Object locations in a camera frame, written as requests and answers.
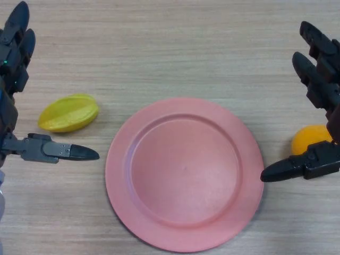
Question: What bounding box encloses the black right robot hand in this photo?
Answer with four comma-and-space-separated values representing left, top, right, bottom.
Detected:
260, 21, 340, 183

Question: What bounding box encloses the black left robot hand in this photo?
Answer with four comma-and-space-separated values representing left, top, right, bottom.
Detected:
0, 1, 100, 171

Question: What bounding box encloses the yellow starfruit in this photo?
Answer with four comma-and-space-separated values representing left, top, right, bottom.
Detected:
37, 93, 100, 133

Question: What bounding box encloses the pink round plate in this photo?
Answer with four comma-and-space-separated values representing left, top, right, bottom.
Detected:
105, 97, 265, 253

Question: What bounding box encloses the orange pear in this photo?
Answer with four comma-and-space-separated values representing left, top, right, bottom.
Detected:
291, 125, 337, 156

